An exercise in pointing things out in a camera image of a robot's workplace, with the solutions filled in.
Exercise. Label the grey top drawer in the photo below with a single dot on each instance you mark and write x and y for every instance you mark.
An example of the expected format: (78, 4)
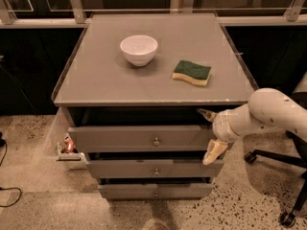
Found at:
(141, 138)

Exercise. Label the metal window railing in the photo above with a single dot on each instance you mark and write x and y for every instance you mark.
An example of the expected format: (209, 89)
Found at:
(78, 13)

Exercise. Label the grey middle drawer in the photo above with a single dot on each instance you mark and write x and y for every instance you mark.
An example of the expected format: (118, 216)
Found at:
(156, 164)

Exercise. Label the clear plastic side bin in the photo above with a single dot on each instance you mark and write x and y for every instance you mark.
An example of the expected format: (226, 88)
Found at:
(59, 145)

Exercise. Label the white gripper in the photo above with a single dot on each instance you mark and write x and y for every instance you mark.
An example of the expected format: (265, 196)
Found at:
(223, 126)

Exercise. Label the white ceramic bowl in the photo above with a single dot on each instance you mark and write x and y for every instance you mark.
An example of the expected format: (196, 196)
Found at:
(139, 50)

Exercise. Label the grey bottom drawer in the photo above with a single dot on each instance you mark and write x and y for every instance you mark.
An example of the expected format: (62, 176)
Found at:
(155, 188)

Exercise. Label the grey drawer cabinet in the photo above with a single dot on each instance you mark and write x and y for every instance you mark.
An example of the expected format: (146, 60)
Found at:
(101, 88)

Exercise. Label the grey drawer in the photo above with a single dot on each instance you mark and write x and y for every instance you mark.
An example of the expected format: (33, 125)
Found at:
(156, 164)
(155, 188)
(141, 138)

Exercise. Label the orange snack packet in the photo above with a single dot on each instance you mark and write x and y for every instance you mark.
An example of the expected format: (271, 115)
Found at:
(69, 145)

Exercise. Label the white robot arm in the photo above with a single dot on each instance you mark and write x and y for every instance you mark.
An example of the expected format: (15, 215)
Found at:
(267, 110)

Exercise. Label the green and yellow sponge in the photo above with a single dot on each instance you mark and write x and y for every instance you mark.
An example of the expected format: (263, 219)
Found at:
(192, 72)

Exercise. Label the black office chair base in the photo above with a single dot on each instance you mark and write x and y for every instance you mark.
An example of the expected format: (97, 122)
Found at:
(270, 158)

